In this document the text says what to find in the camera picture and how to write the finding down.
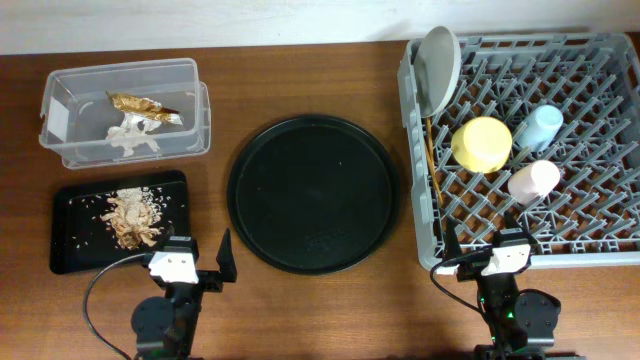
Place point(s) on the light blue cup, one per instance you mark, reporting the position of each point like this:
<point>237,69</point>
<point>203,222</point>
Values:
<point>542,125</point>

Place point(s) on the grey dishwasher rack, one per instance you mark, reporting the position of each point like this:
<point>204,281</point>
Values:
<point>591,217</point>

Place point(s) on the pink cup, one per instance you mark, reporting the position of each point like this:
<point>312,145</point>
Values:
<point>537,179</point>

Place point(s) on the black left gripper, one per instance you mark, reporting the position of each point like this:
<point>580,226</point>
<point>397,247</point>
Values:
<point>210,281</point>

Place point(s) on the nut shells and rice scraps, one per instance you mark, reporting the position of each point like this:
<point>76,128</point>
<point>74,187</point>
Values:
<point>129,219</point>

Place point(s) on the white tissue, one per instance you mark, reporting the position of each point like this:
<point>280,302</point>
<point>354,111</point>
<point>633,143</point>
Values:
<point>133,132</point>

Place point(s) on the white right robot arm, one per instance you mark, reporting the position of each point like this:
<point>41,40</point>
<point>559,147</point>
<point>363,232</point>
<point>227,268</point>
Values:
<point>521,322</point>

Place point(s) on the gold coffee sachet wrapper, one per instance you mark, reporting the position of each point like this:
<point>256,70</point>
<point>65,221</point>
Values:
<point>144,107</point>

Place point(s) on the clear plastic waste bin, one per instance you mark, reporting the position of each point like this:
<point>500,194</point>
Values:
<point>174,83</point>

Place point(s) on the black rectangular tray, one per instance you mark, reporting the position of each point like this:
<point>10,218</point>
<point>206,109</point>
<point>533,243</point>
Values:
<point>66,258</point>

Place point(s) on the yellow bowl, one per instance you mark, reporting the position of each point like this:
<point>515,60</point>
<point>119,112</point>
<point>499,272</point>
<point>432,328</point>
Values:
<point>482,145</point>

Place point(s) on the white label on bin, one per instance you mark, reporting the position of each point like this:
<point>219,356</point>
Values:
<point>57,119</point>

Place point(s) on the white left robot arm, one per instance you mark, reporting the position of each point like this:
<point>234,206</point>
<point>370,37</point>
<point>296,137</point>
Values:
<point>165,326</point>

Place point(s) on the round black serving tray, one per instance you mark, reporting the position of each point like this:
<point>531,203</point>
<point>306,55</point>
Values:
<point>313,194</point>

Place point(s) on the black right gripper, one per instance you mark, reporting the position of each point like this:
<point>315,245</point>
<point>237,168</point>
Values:
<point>465,272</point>

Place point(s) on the grey plate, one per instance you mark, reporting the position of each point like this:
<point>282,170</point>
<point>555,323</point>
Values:
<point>437,67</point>

